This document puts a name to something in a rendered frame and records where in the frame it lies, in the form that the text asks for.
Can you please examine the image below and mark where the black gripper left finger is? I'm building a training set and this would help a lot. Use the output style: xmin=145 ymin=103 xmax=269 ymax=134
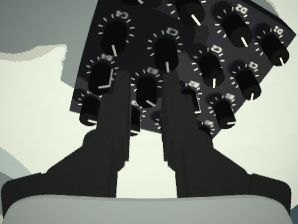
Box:
xmin=1 ymin=70 xmax=131 ymax=218

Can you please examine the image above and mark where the black knob box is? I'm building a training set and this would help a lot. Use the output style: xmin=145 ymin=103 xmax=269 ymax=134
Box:
xmin=69 ymin=0 xmax=297 ymax=145

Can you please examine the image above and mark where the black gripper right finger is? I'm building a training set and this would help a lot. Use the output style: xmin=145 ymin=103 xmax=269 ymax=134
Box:
xmin=161 ymin=71 xmax=292 ymax=216

